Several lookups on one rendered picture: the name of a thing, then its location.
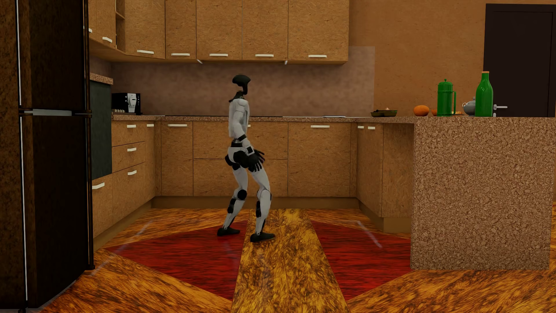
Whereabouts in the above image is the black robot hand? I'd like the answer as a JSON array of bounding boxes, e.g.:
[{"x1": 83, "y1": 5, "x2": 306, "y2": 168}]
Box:
[{"x1": 246, "y1": 150, "x2": 266, "y2": 173}]

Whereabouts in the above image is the white right robot leg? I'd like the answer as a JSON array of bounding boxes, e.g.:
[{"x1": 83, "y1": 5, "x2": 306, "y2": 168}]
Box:
[{"x1": 242, "y1": 162, "x2": 276, "y2": 243}]

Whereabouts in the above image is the white robot leg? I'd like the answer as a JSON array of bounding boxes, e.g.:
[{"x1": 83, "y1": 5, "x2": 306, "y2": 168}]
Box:
[
  {"x1": 242, "y1": 162, "x2": 276, "y2": 243},
  {"x1": 217, "y1": 148, "x2": 249, "y2": 237}
]

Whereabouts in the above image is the white left robot leg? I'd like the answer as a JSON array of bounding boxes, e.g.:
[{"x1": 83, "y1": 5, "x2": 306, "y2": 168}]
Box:
[{"x1": 217, "y1": 148, "x2": 249, "y2": 237}]

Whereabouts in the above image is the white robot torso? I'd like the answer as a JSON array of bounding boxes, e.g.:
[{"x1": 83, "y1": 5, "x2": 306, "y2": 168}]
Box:
[{"x1": 228, "y1": 92, "x2": 251, "y2": 147}]

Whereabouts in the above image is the wooden base cabinet row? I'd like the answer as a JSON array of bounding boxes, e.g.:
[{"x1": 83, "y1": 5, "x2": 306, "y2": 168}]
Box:
[{"x1": 92, "y1": 120, "x2": 415, "y2": 239}]

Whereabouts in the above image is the black flat cooktop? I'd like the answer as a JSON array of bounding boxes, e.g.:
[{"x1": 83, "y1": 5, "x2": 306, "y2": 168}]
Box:
[{"x1": 164, "y1": 114, "x2": 284, "y2": 118}]

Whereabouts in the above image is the black robot head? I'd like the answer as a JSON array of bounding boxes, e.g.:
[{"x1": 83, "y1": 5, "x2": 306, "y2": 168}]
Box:
[{"x1": 232, "y1": 74, "x2": 252, "y2": 96}]

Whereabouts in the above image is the black coffee machine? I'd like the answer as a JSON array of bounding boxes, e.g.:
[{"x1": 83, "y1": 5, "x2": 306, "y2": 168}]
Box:
[{"x1": 111, "y1": 92, "x2": 142, "y2": 116}]

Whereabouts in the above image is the dark built-in oven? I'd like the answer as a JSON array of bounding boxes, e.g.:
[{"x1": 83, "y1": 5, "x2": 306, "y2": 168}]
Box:
[{"x1": 89, "y1": 80, "x2": 113, "y2": 181}]

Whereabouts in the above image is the green thermos jug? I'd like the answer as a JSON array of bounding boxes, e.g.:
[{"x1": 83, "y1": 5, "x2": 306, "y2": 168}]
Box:
[{"x1": 437, "y1": 79, "x2": 457, "y2": 117}]

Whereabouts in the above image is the dark brown refrigerator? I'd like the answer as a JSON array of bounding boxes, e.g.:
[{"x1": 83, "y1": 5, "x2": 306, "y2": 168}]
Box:
[{"x1": 0, "y1": 0, "x2": 95, "y2": 310}]

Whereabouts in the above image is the speckled cork kitchen peninsula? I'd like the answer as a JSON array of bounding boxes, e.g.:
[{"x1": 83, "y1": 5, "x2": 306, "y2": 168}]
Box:
[{"x1": 410, "y1": 116, "x2": 556, "y2": 271}]

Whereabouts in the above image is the green glass bottle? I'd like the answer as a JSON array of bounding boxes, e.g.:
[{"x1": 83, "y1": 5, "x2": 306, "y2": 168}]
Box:
[{"x1": 475, "y1": 71, "x2": 494, "y2": 117}]

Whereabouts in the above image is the dark brown door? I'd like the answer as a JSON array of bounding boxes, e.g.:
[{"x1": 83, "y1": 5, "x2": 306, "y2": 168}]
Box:
[{"x1": 483, "y1": 3, "x2": 556, "y2": 118}]

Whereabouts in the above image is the wooden wall cabinet row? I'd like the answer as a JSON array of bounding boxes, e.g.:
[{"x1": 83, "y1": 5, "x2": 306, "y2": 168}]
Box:
[{"x1": 88, "y1": 0, "x2": 350, "y2": 65}]

